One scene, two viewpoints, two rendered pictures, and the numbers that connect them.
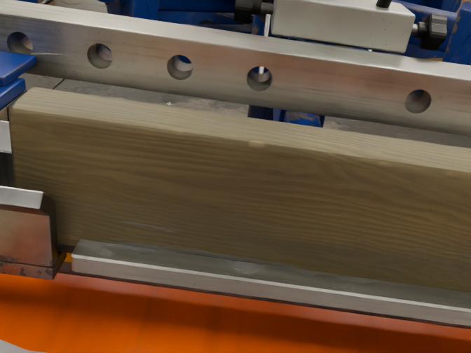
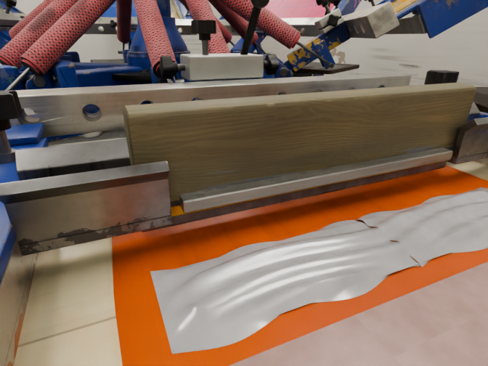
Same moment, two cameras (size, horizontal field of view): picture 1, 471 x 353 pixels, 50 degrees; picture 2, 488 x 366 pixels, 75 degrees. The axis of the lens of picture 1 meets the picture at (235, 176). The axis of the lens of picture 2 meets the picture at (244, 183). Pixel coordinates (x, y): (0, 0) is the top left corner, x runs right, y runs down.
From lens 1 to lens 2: 0.12 m
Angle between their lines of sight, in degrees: 21
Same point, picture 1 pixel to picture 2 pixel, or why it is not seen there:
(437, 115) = not seen: hidden behind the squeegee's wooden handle
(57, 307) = (172, 245)
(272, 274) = (290, 178)
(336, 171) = (309, 110)
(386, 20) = (250, 60)
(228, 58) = (176, 96)
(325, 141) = (298, 96)
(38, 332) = (173, 259)
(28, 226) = (155, 190)
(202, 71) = not seen: hidden behind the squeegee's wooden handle
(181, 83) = not seen: hidden behind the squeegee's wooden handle
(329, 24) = (221, 68)
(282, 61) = (208, 91)
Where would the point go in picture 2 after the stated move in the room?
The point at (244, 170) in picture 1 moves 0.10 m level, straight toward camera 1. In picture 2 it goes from (267, 121) to (351, 165)
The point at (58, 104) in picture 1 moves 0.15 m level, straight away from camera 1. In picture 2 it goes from (153, 107) to (73, 84)
